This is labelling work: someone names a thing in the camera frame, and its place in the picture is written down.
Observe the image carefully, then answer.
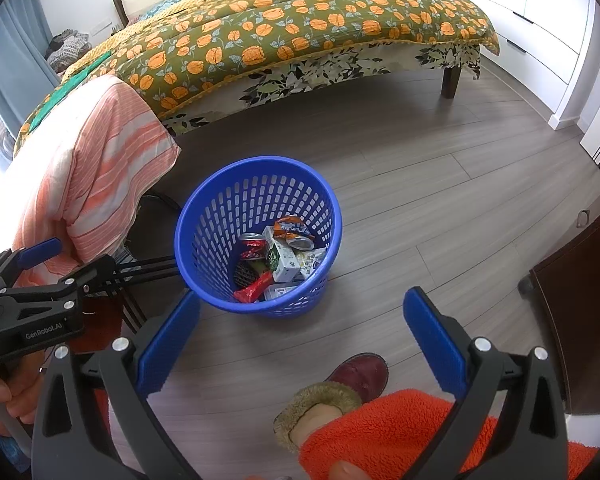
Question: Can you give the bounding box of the leaf print bed skirt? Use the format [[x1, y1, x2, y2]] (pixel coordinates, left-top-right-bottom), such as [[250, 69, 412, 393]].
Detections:
[[160, 40, 482, 137]]

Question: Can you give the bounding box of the dark red fur-trimmed shoe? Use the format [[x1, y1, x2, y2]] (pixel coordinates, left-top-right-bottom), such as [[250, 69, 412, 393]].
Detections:
[[272, 353, 390, 453]]

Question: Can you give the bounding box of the orange floral quilt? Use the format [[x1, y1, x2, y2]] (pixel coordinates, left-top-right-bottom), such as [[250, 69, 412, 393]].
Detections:
[[12, 0, 501, 161]]

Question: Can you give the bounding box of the dark brown cabinet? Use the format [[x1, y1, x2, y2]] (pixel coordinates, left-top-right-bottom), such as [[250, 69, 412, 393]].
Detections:
[[517, 200, 600, 416]]

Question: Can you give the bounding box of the orange striped tablecloth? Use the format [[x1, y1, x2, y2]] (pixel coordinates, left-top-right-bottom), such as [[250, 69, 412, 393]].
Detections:
[[12, 74, 182, 286]]

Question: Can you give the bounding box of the green folded cloth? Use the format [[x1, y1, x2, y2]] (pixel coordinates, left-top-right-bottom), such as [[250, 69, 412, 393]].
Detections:
[[30, 50, 113, 126]]

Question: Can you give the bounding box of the white wardrobe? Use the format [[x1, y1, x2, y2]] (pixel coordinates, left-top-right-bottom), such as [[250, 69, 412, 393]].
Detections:
[[370, 0, 600, 171]]

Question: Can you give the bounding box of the clear yellow bread packet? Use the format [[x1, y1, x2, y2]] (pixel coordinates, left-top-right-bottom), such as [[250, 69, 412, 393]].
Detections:
[[295, 247, 326, 278]]

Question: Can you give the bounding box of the pile of clothes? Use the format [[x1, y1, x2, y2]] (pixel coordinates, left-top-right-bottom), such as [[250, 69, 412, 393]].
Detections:
[[45, 30, 92, 68]]

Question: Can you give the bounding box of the person's right hand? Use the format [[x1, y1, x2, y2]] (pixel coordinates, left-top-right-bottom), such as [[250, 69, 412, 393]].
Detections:
[[328, 460, 368, 480]]

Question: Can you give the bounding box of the grey blue curtain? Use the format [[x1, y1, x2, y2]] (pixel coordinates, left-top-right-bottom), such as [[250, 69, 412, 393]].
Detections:
[[0, 0, 63, 141]]

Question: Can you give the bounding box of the white milk carton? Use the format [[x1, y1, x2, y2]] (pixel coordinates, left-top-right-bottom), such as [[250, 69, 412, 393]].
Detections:
[[262, 225, 303, 283]]

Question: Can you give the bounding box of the blue plastic basket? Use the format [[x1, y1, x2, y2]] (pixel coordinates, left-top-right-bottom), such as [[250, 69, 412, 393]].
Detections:
[[174, 156, 343, 317]]

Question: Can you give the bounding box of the red snack wrapper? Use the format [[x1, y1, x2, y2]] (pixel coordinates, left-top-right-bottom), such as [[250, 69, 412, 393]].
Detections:
[[232, 270, 276, 304]]

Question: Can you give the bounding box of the dark snack wrapper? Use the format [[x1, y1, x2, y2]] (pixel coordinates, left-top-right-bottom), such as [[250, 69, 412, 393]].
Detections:
[[234, 259, 261, 288]]

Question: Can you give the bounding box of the crushed orange can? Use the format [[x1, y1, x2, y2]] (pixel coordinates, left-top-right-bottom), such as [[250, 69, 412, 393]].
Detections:
[[272, 215, 315, 252]]

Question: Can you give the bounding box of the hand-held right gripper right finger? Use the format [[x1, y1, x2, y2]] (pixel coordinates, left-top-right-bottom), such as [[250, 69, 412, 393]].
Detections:
[[402, 285, 571, 480]]

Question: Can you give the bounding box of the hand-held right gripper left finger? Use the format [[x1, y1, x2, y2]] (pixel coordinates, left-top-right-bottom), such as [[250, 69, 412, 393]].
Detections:
[[32, 285, 203, 480]]

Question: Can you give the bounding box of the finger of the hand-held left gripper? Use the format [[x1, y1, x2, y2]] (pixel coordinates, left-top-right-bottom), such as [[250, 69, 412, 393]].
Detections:
[[0, 254, 118, 311], [0, 237, 63, 287]]

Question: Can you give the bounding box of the crushed red can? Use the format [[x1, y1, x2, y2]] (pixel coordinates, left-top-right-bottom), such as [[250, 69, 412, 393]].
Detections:
[[237, 233, 271, 261]]

